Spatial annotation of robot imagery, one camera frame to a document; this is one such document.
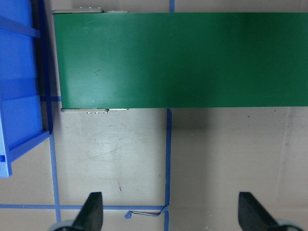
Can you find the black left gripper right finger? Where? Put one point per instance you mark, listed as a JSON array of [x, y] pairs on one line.
[[252, 216]]

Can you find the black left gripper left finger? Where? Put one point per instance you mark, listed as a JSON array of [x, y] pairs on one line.
[[90, 217]]

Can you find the blue plastic bin left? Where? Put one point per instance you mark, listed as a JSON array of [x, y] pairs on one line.
[[20, 112]]

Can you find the green conveyor belt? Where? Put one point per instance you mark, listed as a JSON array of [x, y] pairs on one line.
[[182, 60]]

